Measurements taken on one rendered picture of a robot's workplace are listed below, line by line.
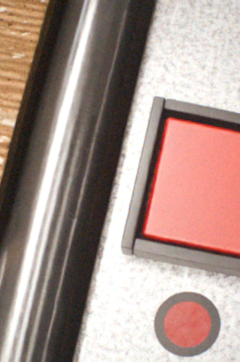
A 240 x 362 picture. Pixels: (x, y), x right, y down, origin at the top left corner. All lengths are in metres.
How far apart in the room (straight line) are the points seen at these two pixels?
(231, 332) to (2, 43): 0.18
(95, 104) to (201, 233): 0.09
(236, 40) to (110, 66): 0.07
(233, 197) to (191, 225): 0.02
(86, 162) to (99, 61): 0.05
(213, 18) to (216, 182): 0.09
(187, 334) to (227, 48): 0.15
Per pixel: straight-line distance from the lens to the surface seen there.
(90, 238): 0.51
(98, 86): 0.48
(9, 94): 0.47
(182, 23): 0.50
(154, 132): 0.46
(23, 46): 0.48
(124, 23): 0.50
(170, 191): 0.45
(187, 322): 0.45
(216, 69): 0.49
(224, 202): 0.45
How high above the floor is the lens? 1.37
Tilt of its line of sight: 74 degrees down
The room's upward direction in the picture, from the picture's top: 8 degrees counter-clockwise
